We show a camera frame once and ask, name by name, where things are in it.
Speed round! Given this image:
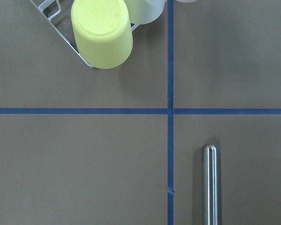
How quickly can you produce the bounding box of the yellow upturned cup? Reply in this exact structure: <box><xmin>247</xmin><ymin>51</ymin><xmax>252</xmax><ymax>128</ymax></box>
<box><xmin>71</xmin><ymin>0</ymin><xmax>133</xmax><ymax>69</ymax></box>

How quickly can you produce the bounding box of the pale green upturned cup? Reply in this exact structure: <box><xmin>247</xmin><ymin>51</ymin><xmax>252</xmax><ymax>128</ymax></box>
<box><xmin>124</xmin><ymin>0</ymin><xmax>165</xmax><ymax>24</ymax></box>

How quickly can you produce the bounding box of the pink upturned cup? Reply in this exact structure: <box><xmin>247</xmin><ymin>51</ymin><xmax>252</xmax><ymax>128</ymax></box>
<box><xmin>177</xmin><ymin>0</ymin><xmax>197</xmax><ymax>3</ymax></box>

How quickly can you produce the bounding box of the steel muddler black tip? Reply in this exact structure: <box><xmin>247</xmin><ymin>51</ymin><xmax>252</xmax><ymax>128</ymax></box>
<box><xmin>202</xmin><ymin>144</ymin><xmax>220</xmax><ymax>225</ymax></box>

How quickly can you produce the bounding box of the white wire cup rack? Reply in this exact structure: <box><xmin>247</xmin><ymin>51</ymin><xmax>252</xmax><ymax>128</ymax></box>
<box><xmin>29</xmin><ymin>0</ymin><xmax>141</xmax><ymax>68</ymax></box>

